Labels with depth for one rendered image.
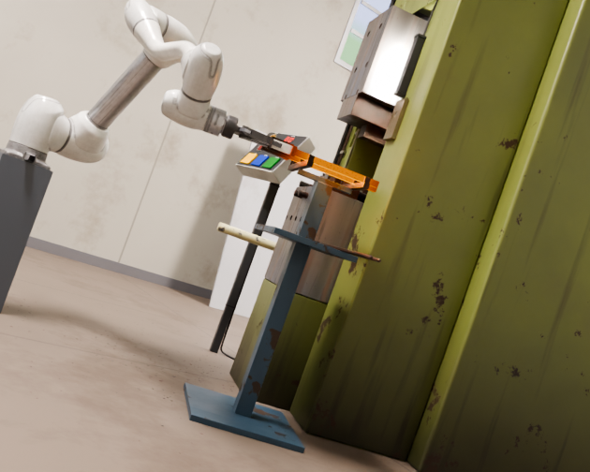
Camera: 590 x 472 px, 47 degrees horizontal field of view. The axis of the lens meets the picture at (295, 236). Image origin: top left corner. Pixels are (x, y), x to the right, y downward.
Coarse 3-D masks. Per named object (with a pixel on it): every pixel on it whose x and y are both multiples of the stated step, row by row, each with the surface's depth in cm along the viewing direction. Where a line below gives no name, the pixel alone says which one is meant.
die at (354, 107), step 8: (352, 96) 297; (360, 96) 291; (344, 104) 306; (352, 104) 293; (360, 104) 291; (368, 104) 292; (376, 104) 293; (344, 112) 301; (352, 112) 291; (360, 112) 291; (368, 112) 292; (376, 112) 293; (384, 112) 294; (344, 120) 307; (352, 120) 301; (360, 120) 296; (368, 120) 292; (376, 120) 293; (384, 120) 294; (360, 128) 312; (384, 128) 295
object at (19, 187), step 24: (0, 168) 256; (24, 168) 261; (0, 192) 258; (24, 192) 262; (0, 216) 259; (24, 216) 264; (0, 240) 260; (24, 240) 265; (0, 264) 262; (0, 288) 264; (0, 312) 265
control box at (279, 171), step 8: (280, 136) 354; (288, 136) 349; (296, 136) 345; (304, 136) 341; (296, 144) 338; (304, 144) 337; (312, 144) 340; (248, 152) 358; (256, 152) 353; (264, 152) 349; (304, 152) 338; (312, 152) 341; (240, 160) 355; (280, 160) 333; (288, 160) 333; (240, 168) 353; (248, 168) 345; (256, 168) 340; (264, 168) 335; (272, 168) 332; (280, 168) 331; (248, 176) 354; (256, 176) 346; (264, 176) 339; (272, 176) 332; (280, 176) 332
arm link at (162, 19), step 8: (136, 0) 249; (128, 8) 247; (136, 8) 245; (144, 8) 245; (152, 8) 250; (128, 16) 245; (136, 16) 243; (144, 16) 242; (152, 16) 244; (160, 16) 250; (128, 24) 245; (160, 24) 249
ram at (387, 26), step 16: (384, 16) 294; (400, 16) 288; (416, 16) 290; (368, 32) 310; (384, 32) 287; (400, 32) 288; (416, 32) 290; (368, 48) 300; (384, 48) 287; (400, 48) 289; (368, 64) 291; (384, 64) 288; (400, 64) 289; (352, 80) 307; (368, 80) 286; (384, 80) 288; (368, 96) 290; (384, 96) 288
